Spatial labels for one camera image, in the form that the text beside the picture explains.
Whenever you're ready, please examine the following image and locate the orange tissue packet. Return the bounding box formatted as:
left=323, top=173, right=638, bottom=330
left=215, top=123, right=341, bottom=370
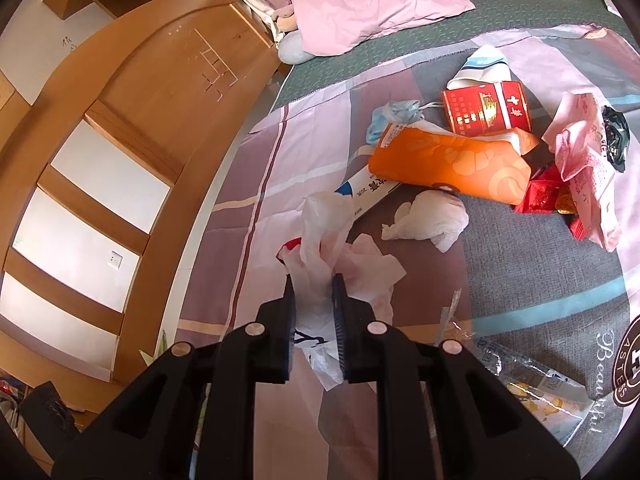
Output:
left=367, top=122, right=543, bottom=206

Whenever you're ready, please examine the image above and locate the green quilted bed mat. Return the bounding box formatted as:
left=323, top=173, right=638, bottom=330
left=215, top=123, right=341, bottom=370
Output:
left=270, top=0, right=636, bottom=113

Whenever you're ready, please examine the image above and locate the blue face mask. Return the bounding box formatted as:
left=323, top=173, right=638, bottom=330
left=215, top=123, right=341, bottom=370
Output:
left=365, top=99, right=446, bottom=146

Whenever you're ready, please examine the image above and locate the checked bed sheet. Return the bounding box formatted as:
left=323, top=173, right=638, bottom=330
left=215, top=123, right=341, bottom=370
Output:
left=175, top=25, right=640, bottom=480

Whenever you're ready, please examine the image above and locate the wooden bed headboard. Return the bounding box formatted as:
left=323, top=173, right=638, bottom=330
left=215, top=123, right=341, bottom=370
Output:
left=0, top=0, right=281, bottom=386

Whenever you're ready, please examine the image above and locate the clear snack packet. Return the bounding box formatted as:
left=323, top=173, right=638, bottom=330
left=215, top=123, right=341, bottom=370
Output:
left=475, top=337, right=593, bottom=446

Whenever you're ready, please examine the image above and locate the crumpled white tissue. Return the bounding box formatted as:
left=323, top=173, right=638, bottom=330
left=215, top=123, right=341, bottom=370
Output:
left=381, top=190, right=470, bottom=253

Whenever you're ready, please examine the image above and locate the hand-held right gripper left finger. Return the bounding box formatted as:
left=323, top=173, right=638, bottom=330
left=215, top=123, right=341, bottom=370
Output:
left=50, top=274, right=301, bottom=480

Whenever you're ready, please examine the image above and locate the pink pillow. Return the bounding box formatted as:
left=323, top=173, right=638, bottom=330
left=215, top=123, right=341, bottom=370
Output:
left=281, top=0, right=476, bottom=57

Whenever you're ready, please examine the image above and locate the pink printed plastic packet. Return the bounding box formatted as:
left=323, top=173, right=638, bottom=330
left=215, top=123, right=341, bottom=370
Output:
left=541, top=91, right=623, bottom=253

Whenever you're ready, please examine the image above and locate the red patterned snack wrapper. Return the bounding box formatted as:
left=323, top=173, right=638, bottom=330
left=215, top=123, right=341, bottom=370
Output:
left=559, top=207, right=593, bottom=242

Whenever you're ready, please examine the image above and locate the white plastic bag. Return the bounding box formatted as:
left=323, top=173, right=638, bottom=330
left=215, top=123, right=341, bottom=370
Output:
left=276, top=191, right=408, bottom=393

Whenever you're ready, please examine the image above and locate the white and blue medicine box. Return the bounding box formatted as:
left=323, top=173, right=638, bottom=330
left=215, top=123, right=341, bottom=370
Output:
left=334, top=170, right=403, bottom=221

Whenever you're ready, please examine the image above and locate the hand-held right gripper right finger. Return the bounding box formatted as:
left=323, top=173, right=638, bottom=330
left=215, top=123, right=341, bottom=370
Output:
left=331, top=273, right=581, bottom=480

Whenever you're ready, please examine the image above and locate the black plastic bag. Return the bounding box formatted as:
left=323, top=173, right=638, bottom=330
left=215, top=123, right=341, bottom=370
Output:
left=600, top=105, right=631, bottom=173

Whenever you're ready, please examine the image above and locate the clear plastic wrapper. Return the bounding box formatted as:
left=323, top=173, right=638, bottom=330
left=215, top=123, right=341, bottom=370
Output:
left=435, top=287, right=476, bottom=348

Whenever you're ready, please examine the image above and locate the white and blue packet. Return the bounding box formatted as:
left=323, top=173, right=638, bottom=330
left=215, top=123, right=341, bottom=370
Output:
left=446, top=45, right=511, bottom=91

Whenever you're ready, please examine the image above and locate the red cigarette box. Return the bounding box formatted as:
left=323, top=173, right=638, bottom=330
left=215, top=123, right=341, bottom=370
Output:
left=441, top=80, right=528, bottom=137

